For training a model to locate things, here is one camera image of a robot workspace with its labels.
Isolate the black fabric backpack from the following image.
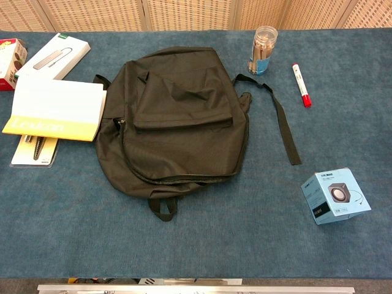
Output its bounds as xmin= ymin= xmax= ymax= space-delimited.
xmin=92 ymin=46 xmax=303 ymax=222

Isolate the white and yellow book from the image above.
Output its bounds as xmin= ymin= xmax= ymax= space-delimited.
xmin=1 ymin=77 xmax=108 ymax=143

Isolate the blue felt table cover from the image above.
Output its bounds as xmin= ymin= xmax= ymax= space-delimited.
xmin=0 ymin=28 xmax=392 ymax=279

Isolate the clear jar of wooden pencils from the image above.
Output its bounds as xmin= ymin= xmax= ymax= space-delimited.
xmin=247 ymin=26 xmax=279 ymax=77

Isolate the red and white marker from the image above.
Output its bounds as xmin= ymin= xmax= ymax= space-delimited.
xmin=292 ymin=63 xmax=313 ymax=108

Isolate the woven beige folding screen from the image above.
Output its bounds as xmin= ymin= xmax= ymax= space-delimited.
xmin=0 ymin=0 xmax=392 ymax=32

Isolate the light blue speaker box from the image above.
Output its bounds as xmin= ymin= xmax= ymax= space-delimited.
xmin=300 ymin=167 xmax=372 ymax=226

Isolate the white USB hub box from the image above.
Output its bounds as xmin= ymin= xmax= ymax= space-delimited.
xmin=14 ymin=32 xmax=91 ymax=81

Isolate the yellow razor blister pack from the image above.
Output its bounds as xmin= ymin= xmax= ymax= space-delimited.
xmin=10 ymin=134 xmax=59 ymax=168

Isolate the red cookie box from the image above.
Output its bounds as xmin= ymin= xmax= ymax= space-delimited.
xmin=0 ymin=38 xmax=28 ymax=92

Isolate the aluminium frame rail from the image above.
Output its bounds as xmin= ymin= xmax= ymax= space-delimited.
xmin=37 ymin=284 xmax=356 ymax=294

